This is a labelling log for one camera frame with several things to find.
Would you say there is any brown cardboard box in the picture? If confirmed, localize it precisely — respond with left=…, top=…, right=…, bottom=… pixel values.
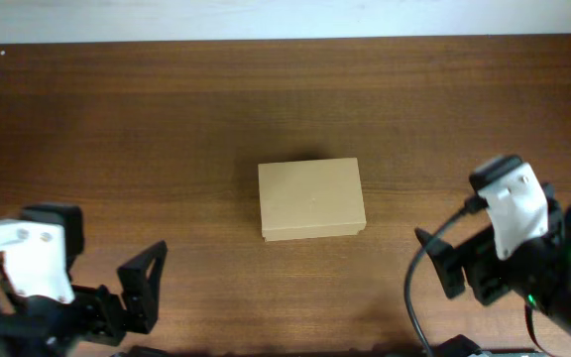
left=258, top=158, right=367, bottom=242

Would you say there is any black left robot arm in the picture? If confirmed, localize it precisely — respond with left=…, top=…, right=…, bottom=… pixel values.
left=0, top=202, right=168, bottom=356

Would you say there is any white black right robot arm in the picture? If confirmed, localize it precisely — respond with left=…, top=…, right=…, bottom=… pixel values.
left=403, top=155, right=571, bottom=356

